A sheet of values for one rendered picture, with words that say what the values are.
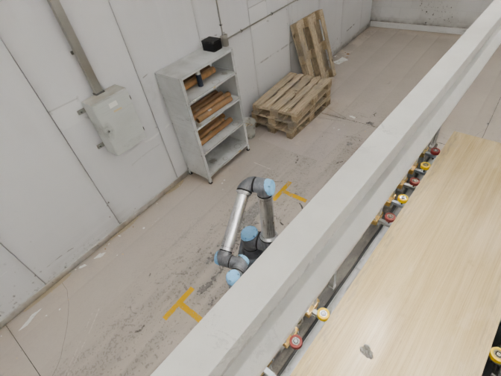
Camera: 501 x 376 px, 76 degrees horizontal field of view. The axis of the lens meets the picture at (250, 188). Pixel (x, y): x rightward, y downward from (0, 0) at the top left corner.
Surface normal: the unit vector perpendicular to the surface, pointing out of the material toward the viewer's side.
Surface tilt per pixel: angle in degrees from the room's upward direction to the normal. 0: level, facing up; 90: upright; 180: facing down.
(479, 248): 0
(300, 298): 61
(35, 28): 90
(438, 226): 0
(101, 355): 0
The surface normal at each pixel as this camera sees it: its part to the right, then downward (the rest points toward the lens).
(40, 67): 0.78, 0.35
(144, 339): -0.13, -0.72
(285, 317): 0.59, -0.02
